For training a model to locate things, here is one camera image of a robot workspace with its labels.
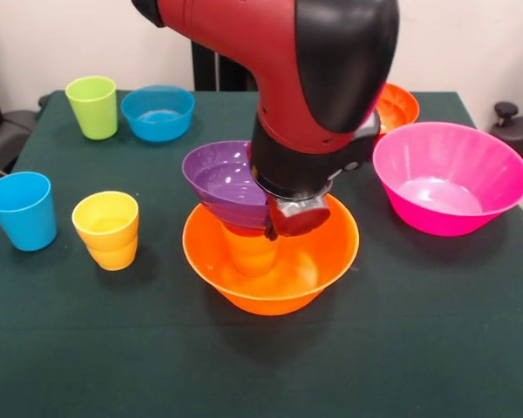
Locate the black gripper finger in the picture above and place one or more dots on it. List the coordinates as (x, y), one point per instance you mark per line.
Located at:
(270, 231)

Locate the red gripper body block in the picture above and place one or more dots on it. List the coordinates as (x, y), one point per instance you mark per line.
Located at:
(303, 223)

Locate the orange plastic cup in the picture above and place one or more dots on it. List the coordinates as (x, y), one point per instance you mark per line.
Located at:
(253, 257)

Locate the large orange plastic bowl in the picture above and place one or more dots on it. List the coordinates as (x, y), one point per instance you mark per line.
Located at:
(331, 261)

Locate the purple plastic bowl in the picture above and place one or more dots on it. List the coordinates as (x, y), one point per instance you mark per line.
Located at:
(226, 187)

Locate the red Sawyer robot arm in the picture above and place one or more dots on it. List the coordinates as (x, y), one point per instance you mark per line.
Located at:
(287, 65)

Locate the large pink plastic bowl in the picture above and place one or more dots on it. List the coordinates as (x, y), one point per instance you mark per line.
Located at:
(440, 217)

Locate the red-orange plastic bowl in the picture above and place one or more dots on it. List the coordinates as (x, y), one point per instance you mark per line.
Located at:
(401, 109)

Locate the blue plastic bowl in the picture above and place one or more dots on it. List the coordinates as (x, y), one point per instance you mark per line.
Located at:
(157, 126)

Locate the yellow plastic cup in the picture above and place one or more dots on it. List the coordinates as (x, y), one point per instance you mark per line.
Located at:
(109, 248)

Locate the dark green table cloth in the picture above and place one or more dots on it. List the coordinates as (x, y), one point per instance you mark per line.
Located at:
(113, 348)

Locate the lime green plastic cup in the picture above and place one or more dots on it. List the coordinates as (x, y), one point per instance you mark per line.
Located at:
(93, 117)

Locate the black knobbed equipment stand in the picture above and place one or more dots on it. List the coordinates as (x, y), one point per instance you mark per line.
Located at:
(510, 130)

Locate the blue plastic cup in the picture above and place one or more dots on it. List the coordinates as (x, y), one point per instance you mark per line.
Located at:
(22, 222)

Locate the black chair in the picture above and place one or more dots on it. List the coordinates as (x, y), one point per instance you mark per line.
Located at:
(8, 130)

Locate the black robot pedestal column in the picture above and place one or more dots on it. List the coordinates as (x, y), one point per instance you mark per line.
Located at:
(226, 74)

